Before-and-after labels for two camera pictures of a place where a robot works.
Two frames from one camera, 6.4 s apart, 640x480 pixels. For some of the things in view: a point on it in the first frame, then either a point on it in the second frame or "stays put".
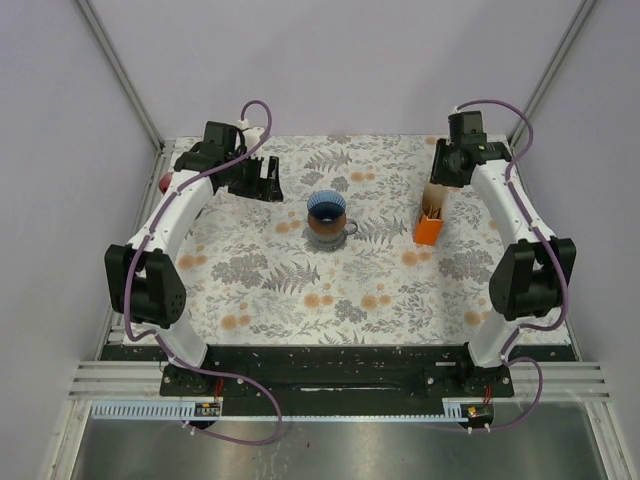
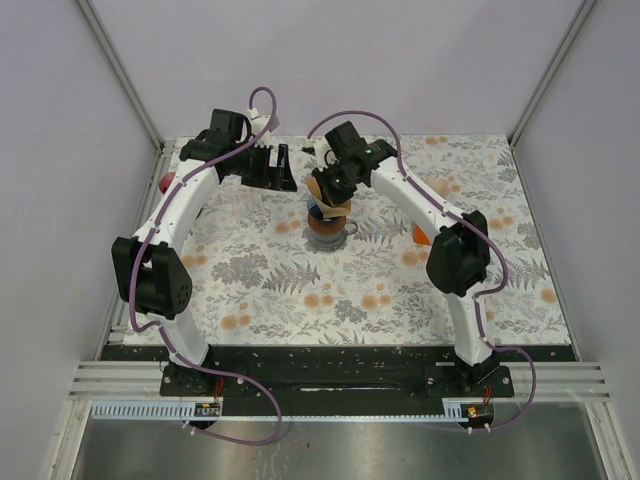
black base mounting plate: [339, 380] stays put
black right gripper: [437, 175] -> [330, 196]
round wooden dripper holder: [332, 227] stays put
